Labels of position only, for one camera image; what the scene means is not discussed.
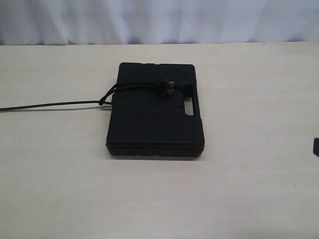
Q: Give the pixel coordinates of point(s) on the black plastic carry case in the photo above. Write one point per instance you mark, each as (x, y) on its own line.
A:
(155, 111)

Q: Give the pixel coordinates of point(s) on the white backdrop curtain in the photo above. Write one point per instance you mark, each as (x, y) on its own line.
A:
(65, 22)

